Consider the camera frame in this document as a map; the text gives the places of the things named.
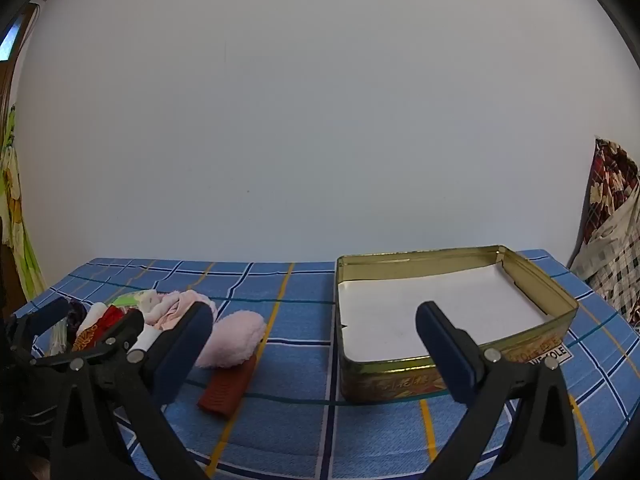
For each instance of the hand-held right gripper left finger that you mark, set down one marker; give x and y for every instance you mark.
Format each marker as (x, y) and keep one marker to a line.
(182, 347)

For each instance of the pink fluffy puff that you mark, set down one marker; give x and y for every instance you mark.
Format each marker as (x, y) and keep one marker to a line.
(232, 337)

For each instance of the cotton swab packet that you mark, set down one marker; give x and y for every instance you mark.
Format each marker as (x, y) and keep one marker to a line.
(127, 301)

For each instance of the white checked cloth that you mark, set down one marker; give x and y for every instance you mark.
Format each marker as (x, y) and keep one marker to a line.
(617, 265)

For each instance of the pink sock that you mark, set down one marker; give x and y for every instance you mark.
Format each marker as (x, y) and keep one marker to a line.
(172, 307)

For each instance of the orange pouch with red top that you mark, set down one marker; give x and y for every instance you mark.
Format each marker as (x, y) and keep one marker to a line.
(107, 317)

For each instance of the blue plaid blanket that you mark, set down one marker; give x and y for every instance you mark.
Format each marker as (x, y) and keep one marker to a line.
(300, 320)

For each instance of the purple scrunchie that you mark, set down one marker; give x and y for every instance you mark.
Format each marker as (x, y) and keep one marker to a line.
(75, 311)

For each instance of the green yellow floral curtain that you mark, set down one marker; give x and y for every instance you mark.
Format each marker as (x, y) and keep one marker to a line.
(12, 200)

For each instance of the dark red floral quilt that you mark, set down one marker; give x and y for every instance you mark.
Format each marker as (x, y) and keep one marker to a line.
(610, 180)

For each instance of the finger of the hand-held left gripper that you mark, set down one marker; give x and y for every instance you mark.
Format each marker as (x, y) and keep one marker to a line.
(122, 330)
(50, 312)

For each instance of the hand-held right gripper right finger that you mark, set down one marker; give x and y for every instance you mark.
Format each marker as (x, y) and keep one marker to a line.
(445, 355)

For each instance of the brown wooden door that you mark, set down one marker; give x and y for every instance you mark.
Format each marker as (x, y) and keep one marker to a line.
(5, 85)

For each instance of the white paper tin liner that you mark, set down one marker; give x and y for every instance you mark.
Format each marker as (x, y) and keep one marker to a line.
(400, 310)

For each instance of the door window pane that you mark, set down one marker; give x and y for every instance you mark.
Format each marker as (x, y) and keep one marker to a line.
(10, 40)

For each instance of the red-brown ribbed sleeve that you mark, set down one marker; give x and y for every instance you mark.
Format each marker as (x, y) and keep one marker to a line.
(225, 390)

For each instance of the gold metal tin box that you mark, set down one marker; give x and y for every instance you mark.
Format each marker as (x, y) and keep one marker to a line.
(545, 305)

